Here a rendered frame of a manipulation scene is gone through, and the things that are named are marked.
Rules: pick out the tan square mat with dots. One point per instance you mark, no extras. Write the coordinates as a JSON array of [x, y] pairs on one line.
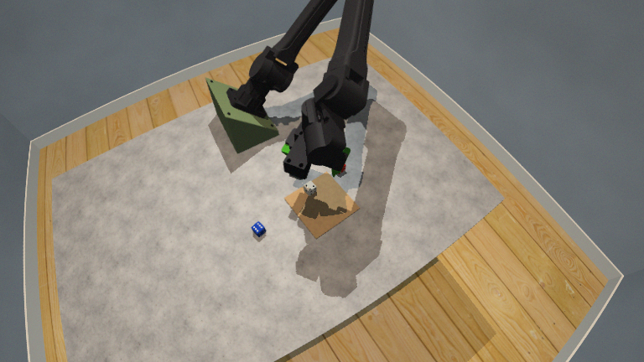
[[324, 209]]

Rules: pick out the blue die with white pips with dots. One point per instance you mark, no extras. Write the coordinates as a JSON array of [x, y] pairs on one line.
[[258, 229]]

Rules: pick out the grey die with black pips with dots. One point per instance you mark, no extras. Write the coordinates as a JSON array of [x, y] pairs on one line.
[[310, 188]]

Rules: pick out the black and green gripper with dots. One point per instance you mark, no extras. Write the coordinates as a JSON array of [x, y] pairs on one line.
[[336, 166]]

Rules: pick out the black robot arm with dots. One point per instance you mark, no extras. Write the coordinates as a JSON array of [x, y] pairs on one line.
[[338, 95]]

